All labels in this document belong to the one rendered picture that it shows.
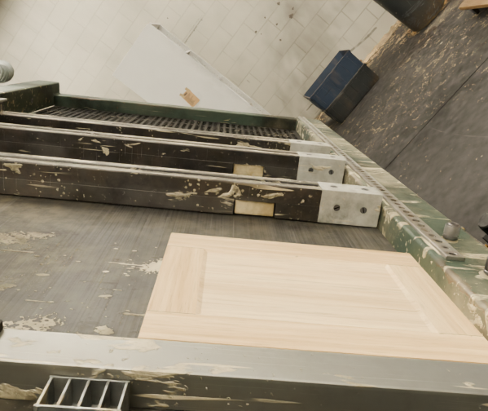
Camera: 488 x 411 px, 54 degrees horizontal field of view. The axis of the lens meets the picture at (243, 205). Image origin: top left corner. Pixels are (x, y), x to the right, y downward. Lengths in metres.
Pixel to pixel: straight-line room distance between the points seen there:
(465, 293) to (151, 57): 4.20
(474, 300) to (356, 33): 5.57
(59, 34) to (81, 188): 5.42
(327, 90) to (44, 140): 3.97
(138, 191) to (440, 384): 0.67
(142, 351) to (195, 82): 4.24
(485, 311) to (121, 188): 0.67
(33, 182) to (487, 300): 0.81
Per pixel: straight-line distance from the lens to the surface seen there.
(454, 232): 0.88
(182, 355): 0.48
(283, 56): 6.03
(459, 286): 0.73
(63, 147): 1.35
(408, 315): 0.67
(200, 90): 4.65
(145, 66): 4.70
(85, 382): 0.47
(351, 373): 0.49
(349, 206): 1.00
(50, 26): 6.41
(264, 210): 0.98
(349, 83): 5.09
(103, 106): 2.32
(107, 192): 0.99
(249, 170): 1.29
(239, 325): 0.57
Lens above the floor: 1.34
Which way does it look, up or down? 12 degrees down
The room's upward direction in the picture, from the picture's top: 53 degrees counter-clockwise
